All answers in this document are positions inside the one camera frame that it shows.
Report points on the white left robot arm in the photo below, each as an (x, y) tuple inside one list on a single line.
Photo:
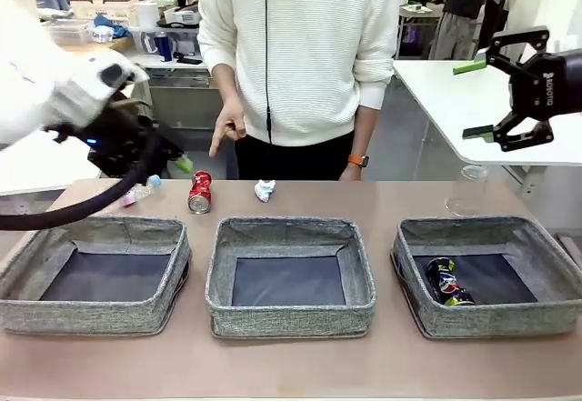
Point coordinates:
[(45, 87)]

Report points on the white side table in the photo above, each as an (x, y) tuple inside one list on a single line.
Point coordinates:
[(36, 164)]

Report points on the white paper roll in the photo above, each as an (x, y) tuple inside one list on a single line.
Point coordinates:
[(147, 14)]

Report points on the background person dark top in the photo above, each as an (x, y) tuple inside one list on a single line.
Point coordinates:
[(464, 10)]

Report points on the white and black desktop device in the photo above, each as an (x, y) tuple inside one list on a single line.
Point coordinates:
[(182, 17)]

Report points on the dark blue bottle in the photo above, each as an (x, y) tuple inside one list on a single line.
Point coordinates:
[(163, 46)]

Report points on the person's right hand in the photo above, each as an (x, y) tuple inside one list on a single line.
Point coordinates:
[(232, 121)]

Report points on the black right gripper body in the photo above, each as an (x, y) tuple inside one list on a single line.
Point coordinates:
[(554, 83)]

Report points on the crushed red soda can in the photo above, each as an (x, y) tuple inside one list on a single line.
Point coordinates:
[(200, 189)]

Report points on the person's right forearm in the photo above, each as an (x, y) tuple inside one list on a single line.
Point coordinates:
[(225, 83)]

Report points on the orange wristwatch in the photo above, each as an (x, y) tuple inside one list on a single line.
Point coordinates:
[(358, 160)]

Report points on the clear plastic cup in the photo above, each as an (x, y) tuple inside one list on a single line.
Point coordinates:
[(468, 192)]

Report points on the crushed dark soda can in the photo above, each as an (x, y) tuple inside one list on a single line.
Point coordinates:
[(448, 283)]

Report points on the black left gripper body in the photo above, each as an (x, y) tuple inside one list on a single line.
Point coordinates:
[(118, 142)]

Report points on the person's left forearm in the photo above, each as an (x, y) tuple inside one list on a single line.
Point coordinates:
[(366, 133)]

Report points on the wooden workbench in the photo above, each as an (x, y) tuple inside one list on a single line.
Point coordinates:
[(109, 44)]

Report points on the clear plastic container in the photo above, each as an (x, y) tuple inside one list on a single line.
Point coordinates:
[(68, 33)]

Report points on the person in white sweater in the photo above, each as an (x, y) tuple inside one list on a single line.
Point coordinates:
[(318, 55)]

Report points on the large white table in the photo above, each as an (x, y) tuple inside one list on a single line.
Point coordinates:
[(436, 101)]

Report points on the cream plastic crate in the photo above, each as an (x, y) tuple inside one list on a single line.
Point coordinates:
[(104, 10)]

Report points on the background metal work table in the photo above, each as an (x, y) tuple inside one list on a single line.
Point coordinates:
[(418, 10)]

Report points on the clear water bottle pink label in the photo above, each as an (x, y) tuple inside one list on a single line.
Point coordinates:
[(136, 194)]

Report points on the person's left hand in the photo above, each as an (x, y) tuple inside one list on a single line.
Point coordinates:
[(352, 173)]

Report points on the clear storage bin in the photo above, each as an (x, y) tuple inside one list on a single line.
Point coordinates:
[(186, 39)]

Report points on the small black handheld device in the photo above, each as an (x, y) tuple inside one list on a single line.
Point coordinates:
[(188, 59)]

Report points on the black green-tipped right gripper finger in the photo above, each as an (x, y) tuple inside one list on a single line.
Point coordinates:
[(470, 66), (477, 133)]

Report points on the blue cloth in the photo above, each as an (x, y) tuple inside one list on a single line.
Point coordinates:
[(109, 23)]

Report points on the white tissue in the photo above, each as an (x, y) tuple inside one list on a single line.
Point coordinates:
[(265, 190)]

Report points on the grey fabric basket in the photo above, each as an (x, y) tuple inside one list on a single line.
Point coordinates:
[(91, 317), (491, 319), (291, 319)]

